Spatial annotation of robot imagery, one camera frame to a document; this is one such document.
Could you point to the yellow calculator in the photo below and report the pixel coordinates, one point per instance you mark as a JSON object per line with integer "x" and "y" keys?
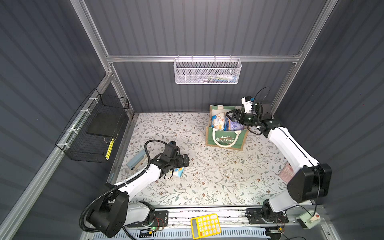
{"x": 205, "y": 226}

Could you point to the light blue stapler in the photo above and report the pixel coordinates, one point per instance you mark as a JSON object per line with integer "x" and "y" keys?
{"x": 137, "y": 160}

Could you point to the white wire wall basket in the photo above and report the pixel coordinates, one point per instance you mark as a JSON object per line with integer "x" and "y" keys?
{"x": 207, "y": 71}

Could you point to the black wire wall basket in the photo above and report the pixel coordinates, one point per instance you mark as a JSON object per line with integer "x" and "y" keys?
{"x": 101, "y": 118}

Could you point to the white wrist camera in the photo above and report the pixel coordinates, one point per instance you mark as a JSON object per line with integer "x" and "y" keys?
{"x": 248, "y": 103}
{"x": 172, "y": 144}

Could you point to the colourful white tissue pack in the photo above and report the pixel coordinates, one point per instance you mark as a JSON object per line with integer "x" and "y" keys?
{"x": 179, "y": 172}

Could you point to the orange blue tissue pack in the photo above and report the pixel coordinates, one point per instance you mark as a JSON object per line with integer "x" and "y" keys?
{"x": 219, "y": 121}

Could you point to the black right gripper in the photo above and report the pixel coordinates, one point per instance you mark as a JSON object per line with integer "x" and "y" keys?
{"x": 238, "y": 115}

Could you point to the yellow tag in basket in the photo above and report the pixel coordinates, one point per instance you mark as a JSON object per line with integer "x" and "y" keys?
{"x": 110, "y": 148}

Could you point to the purple tissue pack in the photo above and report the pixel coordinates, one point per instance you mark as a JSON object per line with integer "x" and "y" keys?
{"x": 233, "y": 126}

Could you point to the green Christmas burlap tote bag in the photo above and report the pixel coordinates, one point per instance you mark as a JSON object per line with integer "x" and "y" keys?
{"x": 223, "y": 132}

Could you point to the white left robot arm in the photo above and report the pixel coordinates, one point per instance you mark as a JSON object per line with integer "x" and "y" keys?
{"x": 111, "y": 210}

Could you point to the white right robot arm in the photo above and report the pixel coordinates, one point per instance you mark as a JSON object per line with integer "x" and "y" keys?
{"x": 311, "y": 179}

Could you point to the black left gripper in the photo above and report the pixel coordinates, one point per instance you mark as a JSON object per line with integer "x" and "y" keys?
{"x": 173, "y": 163}

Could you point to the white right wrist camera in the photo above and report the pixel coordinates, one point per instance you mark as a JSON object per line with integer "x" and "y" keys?
{"x": 248, "y": 103}

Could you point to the pink calculator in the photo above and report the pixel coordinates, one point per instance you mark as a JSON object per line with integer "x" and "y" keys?
{"x": 287, "y": 173}

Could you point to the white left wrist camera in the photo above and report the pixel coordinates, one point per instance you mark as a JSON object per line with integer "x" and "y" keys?
{"x": 172, "y": 144}

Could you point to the mint green timer device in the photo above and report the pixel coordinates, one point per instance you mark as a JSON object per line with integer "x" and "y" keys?
{"x": 309, "y": 219}

